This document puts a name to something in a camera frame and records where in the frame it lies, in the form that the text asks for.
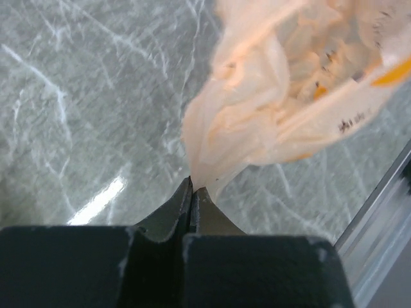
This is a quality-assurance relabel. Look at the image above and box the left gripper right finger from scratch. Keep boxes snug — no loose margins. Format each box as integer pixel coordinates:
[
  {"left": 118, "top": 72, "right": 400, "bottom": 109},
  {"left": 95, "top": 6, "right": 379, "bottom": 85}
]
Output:
[{"left": 182, "top": 189, "right": 354, "bottom": 307}]

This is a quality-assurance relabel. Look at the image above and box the translucent orange plastic bag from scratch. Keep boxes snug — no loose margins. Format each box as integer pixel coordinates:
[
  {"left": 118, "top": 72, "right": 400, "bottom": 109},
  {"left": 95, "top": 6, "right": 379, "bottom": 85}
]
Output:
[{"left": 182, "top": 1, "right": 410, "bottom": 199}]

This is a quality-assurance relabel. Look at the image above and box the aluminium table edge rail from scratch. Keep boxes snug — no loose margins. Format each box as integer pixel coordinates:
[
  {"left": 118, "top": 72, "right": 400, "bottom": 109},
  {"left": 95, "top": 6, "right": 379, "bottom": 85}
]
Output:
[{"left": 335, "top": 144, "right": 410, "bottom": 307}]

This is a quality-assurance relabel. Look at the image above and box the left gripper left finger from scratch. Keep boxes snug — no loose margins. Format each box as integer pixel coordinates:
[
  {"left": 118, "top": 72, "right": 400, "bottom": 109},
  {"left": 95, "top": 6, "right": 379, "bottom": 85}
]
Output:
[{"left": 1, "top": 178, "right": 193, "bottom": 307}]

